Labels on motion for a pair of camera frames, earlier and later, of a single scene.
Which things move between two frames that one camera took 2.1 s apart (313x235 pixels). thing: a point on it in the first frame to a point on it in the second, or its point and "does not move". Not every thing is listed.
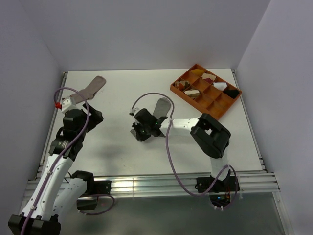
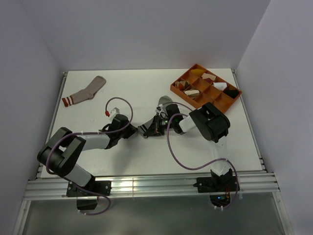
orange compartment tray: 206,91 does not move
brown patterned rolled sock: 182,84 does not move
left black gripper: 95,118 to 131,129
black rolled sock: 232,93 does not move
